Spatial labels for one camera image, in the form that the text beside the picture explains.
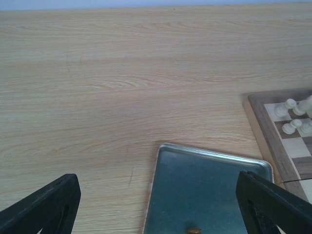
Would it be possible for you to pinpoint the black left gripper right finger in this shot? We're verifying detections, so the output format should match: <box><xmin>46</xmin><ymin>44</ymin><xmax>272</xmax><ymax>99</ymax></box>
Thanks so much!
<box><xmin>236</xmin><ymin>171</ymin><xmax>312</xmax><ymax>234</ymax></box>

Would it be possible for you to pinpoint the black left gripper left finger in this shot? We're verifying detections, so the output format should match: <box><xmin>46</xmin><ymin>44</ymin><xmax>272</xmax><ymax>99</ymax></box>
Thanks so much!
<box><xmin>0</xmin><ymin>174</ymin><xmax>81</xmax><ymax>234</ymax></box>

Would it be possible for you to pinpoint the wooden chess board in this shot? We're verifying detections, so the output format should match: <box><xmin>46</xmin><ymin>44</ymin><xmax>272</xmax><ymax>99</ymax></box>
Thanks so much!
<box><xmin>243</xmin><ymin>88</ymin><xmax>312</xmax><ymax>202</ymax></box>

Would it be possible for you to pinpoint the metal tin tray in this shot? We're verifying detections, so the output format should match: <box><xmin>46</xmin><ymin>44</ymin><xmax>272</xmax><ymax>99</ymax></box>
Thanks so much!
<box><xmin>141</xmin><ymin>143</ymin><xmax>273</xmax><ymax>234</ymax></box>

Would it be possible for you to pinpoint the dark chess piece in tin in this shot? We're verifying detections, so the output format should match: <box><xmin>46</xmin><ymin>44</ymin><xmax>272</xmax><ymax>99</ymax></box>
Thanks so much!
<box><xmin>187</xmin><ymin>228</ymin><xmax>202</xmax><ymax>234</ymax></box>

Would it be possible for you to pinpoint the white chess pawn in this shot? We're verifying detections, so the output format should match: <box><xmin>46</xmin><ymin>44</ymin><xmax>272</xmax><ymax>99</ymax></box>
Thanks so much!
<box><xmin>282</xmin><ymin>119</ymin><xmax>302</xmax><ymax>135</ymax></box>

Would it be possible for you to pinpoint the white chess rook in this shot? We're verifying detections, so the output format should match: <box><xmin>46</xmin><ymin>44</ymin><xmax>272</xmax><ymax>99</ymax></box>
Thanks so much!
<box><xmin>274</xmin><ymin>98</ymin><xmax>297</xmax><ymax>117</ymax></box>

